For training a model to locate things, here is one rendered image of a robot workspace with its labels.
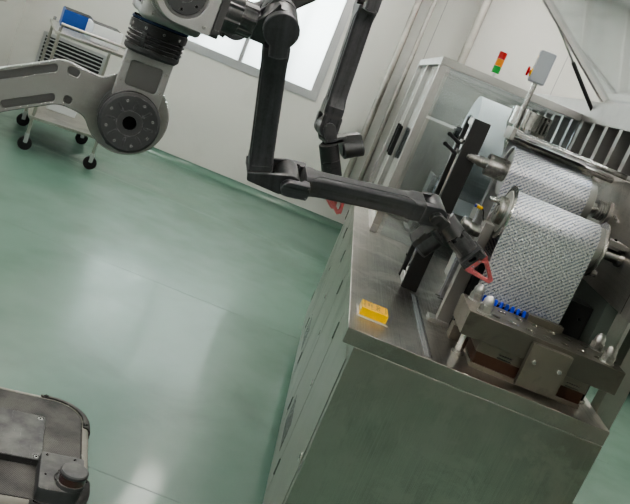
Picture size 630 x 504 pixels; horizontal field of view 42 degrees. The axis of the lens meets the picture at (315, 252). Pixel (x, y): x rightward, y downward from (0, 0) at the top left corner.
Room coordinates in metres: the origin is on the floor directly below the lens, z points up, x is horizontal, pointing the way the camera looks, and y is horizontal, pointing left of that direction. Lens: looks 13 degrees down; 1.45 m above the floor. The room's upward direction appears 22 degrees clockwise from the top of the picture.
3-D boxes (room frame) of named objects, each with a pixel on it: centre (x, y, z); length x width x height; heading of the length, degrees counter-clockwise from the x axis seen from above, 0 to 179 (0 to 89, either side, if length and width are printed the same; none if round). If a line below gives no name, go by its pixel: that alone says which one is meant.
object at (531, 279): (2.09, -0.54, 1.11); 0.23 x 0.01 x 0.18; 92
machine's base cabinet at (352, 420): (3.09, -0.44, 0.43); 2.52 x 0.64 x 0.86; 2
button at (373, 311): (1.98, -0.19, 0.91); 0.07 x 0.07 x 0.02; 2
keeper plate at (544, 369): (1.88, -0.61, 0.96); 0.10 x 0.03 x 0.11; 92
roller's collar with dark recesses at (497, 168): (2.39, -0.39, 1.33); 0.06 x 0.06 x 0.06; 2
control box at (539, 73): (2.70, -0.43, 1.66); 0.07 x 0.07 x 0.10; 85
